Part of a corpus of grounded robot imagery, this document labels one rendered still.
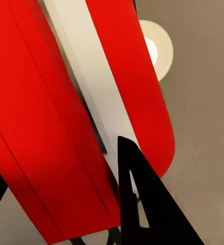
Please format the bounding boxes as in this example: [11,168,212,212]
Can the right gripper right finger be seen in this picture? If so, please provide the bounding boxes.
[117,136,204,245]

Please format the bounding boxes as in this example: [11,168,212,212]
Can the radio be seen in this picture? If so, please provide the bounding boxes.
[0,0,175,245]

